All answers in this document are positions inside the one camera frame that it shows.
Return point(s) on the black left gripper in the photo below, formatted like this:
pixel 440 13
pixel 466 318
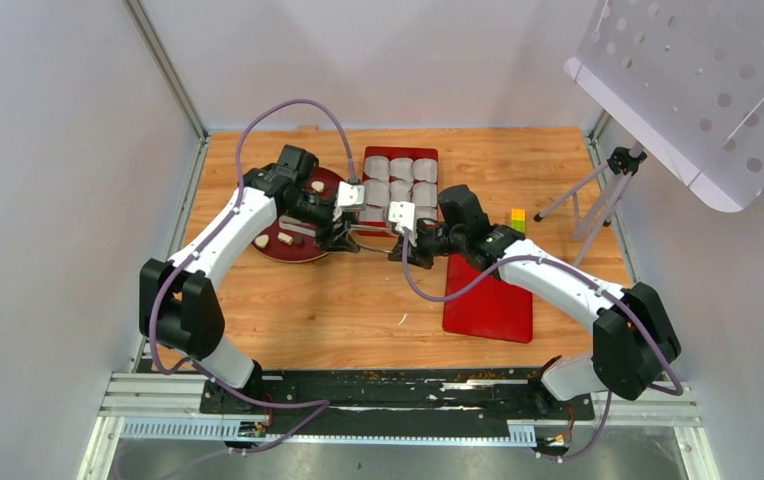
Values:
pixel 328 239

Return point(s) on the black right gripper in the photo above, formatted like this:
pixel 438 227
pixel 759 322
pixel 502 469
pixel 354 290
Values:
pixel 415 253

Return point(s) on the wooden metal food tongs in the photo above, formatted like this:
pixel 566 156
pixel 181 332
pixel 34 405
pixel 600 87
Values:
pixel 369 238

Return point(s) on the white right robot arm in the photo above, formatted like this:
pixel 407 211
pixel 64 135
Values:
pixel 633 341

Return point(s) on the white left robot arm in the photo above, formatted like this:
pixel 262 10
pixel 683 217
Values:
pixel 179 306

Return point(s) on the white rectangular chocolate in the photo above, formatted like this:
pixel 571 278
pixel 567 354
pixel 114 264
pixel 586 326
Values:
pixel 285 238

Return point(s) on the red rectangular chocolate box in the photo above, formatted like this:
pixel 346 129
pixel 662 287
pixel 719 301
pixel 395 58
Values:
pixel 399 174

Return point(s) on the round dark red tray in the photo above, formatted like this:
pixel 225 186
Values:
pixel 278 251

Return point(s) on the yellow green toy block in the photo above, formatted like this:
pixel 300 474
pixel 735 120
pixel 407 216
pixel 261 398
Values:
pixel 518 219

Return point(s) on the red box lid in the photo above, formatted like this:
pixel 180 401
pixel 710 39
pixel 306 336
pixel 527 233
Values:
pixel 493 310

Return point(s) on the grey tripod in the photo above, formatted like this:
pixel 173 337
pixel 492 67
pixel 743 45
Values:
pixel 618 170

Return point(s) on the perforated white light panel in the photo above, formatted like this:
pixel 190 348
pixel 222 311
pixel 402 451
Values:
pixel 686 80

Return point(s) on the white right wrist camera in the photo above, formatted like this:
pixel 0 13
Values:
pixel 401 216

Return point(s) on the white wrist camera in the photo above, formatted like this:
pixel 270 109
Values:
pixel 401 216
pixel 350 197

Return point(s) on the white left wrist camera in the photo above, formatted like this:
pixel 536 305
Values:
pixel 350 197

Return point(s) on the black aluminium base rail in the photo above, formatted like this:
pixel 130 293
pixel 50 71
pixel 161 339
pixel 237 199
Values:
pixel 469 407

